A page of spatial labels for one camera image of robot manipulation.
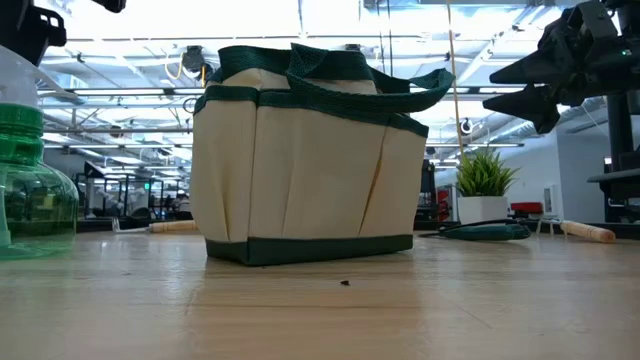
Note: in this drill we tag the cream and green gardening bag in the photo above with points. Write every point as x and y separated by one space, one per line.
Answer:
310 175

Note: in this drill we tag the white wall unit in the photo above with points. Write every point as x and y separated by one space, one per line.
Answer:
550 200

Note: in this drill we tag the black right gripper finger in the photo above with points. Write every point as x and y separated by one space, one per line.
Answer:
542 107
545 67

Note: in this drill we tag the green plastic spray bottle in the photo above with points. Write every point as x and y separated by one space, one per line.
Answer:
35 200

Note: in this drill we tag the black aluminium table frame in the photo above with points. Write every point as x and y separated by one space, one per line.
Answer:
627 230

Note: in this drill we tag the red box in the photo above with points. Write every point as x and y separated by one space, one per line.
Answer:
526 207

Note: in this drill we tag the red tool cabinet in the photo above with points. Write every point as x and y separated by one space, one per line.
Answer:
443 205

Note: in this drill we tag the black-framed robot workstation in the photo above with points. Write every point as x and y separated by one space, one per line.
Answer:
140 214

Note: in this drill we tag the artificial plant in white pot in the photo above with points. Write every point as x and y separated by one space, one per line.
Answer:
482 210

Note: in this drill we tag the black cabinet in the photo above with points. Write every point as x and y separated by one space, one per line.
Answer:
426 190

